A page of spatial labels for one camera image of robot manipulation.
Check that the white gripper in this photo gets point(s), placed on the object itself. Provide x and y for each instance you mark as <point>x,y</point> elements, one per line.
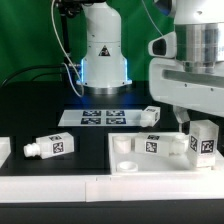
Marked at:
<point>169,83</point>

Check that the white square tabletop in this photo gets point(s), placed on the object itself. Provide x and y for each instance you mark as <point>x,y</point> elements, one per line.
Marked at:
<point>125,161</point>

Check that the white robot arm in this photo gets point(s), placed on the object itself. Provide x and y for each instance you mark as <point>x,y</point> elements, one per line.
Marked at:
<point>187,69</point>

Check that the AprilTag sheet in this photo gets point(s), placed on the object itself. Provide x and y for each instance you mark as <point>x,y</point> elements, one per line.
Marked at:
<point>97,117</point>

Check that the white U-shaped fence wall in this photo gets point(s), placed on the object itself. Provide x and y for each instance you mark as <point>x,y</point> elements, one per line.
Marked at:
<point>204,183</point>

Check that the black camera stand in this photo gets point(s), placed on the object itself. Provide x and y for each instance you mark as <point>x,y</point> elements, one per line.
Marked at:
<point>67,9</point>

